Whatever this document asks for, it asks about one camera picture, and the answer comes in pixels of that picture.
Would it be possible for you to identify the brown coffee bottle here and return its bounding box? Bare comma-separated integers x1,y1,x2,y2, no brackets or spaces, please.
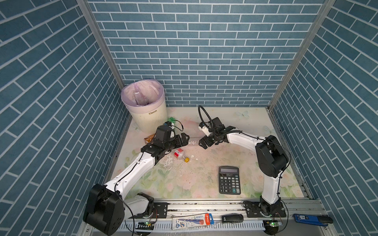
144,134,155,144

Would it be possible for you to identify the green plastic bottle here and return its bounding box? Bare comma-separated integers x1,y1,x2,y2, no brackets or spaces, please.
166,117,176,125

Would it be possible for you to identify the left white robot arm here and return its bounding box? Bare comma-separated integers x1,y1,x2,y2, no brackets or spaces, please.
83,124,190,236

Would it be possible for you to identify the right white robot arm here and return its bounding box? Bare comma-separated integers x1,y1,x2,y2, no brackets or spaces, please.
198,118,289,217

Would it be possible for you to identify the white plastic trash bin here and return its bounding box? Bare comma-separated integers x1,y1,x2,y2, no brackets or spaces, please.
120,79,168,133

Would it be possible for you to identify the pink bin liner bag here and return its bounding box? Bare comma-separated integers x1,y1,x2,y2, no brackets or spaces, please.
121,79,165,114

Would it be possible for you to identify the red-label bottle yellow cap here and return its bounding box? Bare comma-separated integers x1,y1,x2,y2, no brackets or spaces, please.
174,148,190,163

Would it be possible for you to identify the black desk calculator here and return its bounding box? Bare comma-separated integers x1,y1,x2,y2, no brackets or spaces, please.
218,166,241,195

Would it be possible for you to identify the red white toothpaste box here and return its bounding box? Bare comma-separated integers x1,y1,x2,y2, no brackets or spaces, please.
172,213,215,230

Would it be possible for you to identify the black car key fob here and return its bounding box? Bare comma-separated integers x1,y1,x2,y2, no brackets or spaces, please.
221,214,244,223

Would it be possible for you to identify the left small circuit board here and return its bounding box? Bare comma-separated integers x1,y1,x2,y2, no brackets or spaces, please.
136,222,155,231

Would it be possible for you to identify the small circuit board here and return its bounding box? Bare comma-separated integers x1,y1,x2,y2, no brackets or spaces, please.
263,220,283,230
136,222,155,231

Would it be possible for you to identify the right small circuit board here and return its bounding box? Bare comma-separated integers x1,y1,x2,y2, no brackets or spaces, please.
263,220,283,230

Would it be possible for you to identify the blue black utility tool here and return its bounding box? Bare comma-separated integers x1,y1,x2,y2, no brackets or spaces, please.
293,214,333,227

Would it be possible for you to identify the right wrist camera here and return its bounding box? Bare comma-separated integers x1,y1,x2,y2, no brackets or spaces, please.
198,122,210,137

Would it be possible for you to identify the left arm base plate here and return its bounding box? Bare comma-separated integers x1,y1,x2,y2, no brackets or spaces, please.
134,202,168,219

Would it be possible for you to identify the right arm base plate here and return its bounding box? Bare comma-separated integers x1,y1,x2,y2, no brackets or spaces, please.
242,199,287,218

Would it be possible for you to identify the aluminium rail frame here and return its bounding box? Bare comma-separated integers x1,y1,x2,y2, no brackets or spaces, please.
114,198,336,236

